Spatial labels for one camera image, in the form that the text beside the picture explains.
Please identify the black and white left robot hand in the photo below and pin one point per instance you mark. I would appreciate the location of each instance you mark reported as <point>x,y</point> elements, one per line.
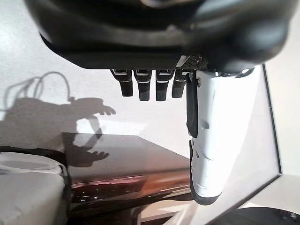
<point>152,28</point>

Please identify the round glass washing machine door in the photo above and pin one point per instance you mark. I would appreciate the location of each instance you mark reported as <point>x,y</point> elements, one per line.
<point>262,216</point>

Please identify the glossy dark brown stool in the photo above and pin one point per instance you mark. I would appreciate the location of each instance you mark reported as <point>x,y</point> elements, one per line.
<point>131,164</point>

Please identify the silver left robot leg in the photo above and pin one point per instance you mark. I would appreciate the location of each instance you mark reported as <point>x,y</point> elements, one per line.
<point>28,194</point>

